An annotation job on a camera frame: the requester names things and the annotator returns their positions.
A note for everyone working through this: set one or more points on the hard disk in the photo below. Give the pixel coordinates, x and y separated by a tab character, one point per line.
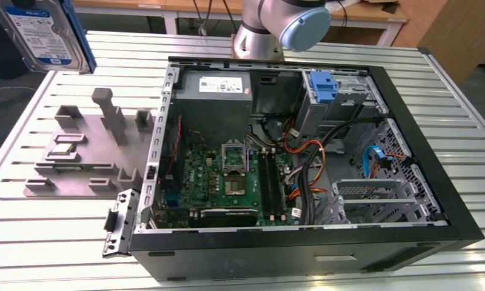
40	33

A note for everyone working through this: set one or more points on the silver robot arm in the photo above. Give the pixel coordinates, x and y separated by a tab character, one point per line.
259	18

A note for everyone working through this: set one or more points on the silver disk bay cage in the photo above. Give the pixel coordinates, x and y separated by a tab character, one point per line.
372	201

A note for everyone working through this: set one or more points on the thin metal locking lever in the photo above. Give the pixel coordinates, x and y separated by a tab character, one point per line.
247	160

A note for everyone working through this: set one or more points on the grey power supply box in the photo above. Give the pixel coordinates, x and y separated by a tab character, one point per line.
213	121

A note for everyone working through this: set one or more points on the CPU socket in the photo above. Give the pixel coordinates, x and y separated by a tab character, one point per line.
235	185

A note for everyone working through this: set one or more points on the black RAM slot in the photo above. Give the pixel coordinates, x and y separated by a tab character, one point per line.
265	185
276	185

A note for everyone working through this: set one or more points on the black case fan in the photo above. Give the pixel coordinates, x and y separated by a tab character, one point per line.
172	145

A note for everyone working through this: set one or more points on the green motherboard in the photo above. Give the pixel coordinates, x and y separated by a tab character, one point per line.
201	194

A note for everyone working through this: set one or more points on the silver optical drive cage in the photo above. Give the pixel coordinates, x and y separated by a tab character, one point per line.
319	118

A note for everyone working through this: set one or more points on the black graphics card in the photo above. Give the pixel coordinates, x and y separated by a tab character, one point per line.
227	216

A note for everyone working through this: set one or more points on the blue expansion slot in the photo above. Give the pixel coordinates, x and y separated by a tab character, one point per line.
172	200

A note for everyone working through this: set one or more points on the blue plastic drive latch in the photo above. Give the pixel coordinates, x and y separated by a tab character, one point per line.
323	88

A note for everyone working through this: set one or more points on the grey parts rack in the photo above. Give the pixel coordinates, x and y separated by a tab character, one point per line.
96	157

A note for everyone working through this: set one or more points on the black PC case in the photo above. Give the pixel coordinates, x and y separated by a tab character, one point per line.
267	257

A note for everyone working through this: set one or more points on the silver expansion card retainer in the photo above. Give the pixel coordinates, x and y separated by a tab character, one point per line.
123	218

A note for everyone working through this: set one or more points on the green RAM stick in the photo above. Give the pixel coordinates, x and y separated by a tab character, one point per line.
72	166

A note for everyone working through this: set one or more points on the silver CPU chip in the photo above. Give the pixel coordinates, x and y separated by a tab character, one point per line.
64	148

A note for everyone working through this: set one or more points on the brown wooden cabinet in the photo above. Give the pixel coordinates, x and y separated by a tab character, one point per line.
460	36

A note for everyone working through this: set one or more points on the black chair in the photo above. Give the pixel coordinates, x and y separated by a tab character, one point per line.
0	66

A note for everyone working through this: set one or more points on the wooden desk white frame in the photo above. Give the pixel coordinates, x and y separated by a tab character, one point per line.
376	13

